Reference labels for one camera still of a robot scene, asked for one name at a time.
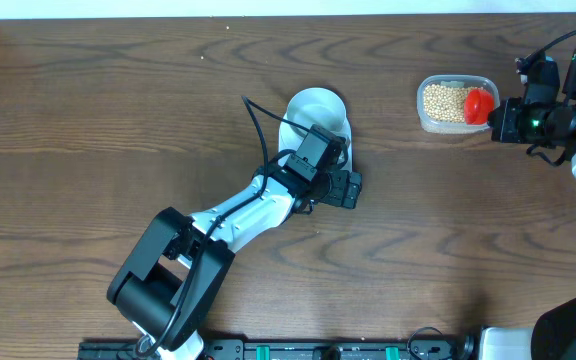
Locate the red plastic measuring scoop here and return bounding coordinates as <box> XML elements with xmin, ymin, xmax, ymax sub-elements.
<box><xmin>463</xmin><ymin>88</ymin><xmax>495</xmax><ymax>125</ymax></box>

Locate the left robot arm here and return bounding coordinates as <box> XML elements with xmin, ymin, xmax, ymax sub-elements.
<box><xmin>107</xmin><ymin>125</ymin><xmax>362</xmax><ymax>359</ymax></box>

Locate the white digital kitchen scale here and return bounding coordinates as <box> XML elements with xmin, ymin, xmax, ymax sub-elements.
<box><xmin>278</xmin><ymin>107</ymin><xmax>353</xmax><ymax>171</ymax></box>

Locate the grey round bowl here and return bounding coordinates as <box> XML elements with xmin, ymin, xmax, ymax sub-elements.
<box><xmin>285</xmin><ymin>87</ymin><xmax>347</xmax><ymax>134</ymax></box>

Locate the clear plastic container of beans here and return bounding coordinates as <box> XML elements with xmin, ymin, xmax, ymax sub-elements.
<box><xmin>417</xmin><ymin>74</ymin><xmax>500</xmax><ymax>134</ymax></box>

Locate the left black cable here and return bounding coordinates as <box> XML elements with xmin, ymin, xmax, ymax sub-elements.
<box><xmin>135</xmin><ymin>94</ymin><xmax>319</xmax><ymax>359</ymax></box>

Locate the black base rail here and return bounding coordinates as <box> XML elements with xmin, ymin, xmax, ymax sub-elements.
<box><xmin>77</xmin><ymin>337</ymin><xmax>479</xmax><ymax>360</ymax></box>

